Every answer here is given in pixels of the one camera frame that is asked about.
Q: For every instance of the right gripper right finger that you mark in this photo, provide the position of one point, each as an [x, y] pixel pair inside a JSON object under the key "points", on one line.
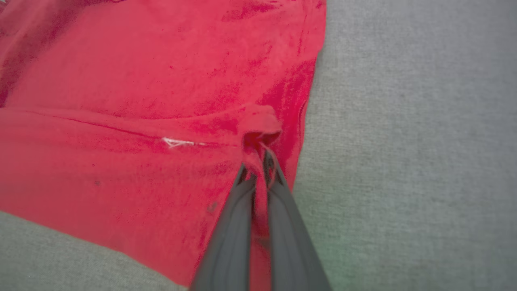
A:
{"points": [[291, 242]]}

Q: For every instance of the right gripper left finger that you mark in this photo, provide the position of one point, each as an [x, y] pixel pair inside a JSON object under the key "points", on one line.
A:
{"points": [[230, 242]]}

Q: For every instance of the grey fabric sofa surface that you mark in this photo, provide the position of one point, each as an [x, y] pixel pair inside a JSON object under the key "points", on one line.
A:
{"points": [[404, 141]]}

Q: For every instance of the red and white garment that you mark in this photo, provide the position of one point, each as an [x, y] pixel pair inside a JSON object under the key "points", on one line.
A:
{"points": [[141, 101]]}

